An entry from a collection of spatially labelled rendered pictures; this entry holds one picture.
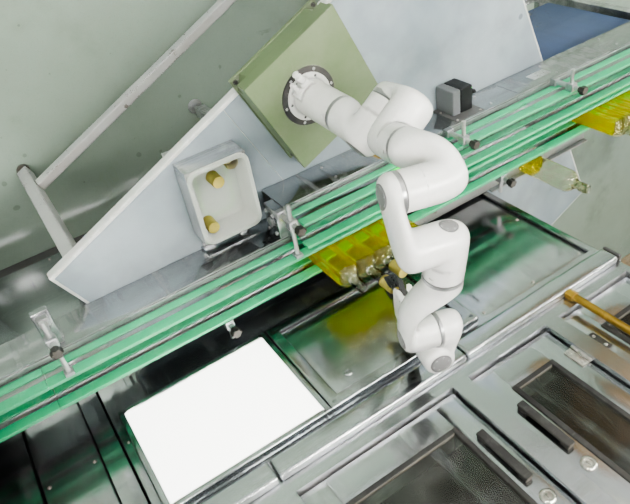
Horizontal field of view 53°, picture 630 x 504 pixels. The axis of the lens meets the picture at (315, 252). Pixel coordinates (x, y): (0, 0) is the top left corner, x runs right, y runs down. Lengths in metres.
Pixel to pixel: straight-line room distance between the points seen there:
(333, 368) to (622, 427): 0.67
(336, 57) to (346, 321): 0.70
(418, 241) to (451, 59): 1.03
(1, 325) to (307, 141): 1.13
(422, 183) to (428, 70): 0.91
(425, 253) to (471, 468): 0.54
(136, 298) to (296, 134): 0.60
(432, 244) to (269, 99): 0.65
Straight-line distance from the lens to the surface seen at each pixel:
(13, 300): 2.30
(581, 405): 1.63
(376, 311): 1.76
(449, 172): 1.21
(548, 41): 2.65
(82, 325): 1.71
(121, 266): 1.75
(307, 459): 1.49
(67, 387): 1.71
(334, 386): 1.60
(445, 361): 1.45
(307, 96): 1.61
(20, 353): 1.72
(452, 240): 1.20
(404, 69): 1.98
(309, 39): 1.65
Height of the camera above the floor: 2.20
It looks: 45 degrees down
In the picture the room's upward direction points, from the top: 130 degrees clockwise
